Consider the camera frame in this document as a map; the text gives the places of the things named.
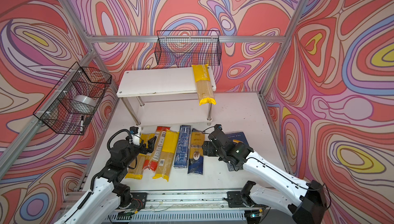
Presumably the black wire basket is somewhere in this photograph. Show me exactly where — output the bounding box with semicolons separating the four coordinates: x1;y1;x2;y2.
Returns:
155;30;222;68
33;63;112;136

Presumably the blue Barilla pasta box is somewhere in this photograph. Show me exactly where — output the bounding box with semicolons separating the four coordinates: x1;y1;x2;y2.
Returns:
227;132;249;172

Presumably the white shelf with metal legs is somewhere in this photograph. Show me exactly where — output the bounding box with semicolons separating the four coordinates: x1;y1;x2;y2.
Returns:
117;68;212;126

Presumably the silver tape roll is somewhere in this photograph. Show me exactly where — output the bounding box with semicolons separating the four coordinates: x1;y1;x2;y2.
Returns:
73;95;96;107

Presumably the black wire basket back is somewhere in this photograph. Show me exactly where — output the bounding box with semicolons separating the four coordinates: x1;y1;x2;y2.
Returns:
155;30;222;68

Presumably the black marker pen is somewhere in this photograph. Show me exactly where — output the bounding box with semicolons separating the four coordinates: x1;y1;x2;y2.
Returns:
80;115;84;134

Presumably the black wire basket left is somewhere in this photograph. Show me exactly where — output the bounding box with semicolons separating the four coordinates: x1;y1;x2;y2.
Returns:
33;63;112;136

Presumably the red spaghetti bag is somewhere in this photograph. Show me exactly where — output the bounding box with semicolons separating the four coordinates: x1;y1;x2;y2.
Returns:
143;126;170;172

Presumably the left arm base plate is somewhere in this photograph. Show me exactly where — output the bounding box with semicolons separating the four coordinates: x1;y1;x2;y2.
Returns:
119;192;148;211

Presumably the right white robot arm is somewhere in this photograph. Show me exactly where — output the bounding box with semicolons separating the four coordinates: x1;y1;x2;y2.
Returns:
203;124;330;224

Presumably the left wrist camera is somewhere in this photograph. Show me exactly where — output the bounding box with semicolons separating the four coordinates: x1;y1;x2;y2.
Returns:
129;126;142;146

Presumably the yellow spaghetti bag long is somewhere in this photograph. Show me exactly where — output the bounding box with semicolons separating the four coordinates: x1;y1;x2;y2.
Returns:
153;130;179;181

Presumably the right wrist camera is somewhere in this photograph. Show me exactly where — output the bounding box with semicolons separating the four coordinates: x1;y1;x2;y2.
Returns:
214;124;222;131

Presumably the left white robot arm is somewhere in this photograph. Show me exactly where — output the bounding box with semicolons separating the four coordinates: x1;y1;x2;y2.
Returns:
56;135;157;224

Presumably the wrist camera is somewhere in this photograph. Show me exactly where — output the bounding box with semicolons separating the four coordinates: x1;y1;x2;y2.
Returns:
129;126;142;146
214;124;222;131

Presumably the blue spaghetti box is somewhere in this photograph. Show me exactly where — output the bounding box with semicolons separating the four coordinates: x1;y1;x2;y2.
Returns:
173;125;192;169

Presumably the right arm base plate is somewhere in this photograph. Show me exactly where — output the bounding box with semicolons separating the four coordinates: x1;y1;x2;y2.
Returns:
224;191;266;209

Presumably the dark blue spaghetti bag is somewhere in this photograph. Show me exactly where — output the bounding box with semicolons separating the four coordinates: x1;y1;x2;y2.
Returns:
188;129;205;175

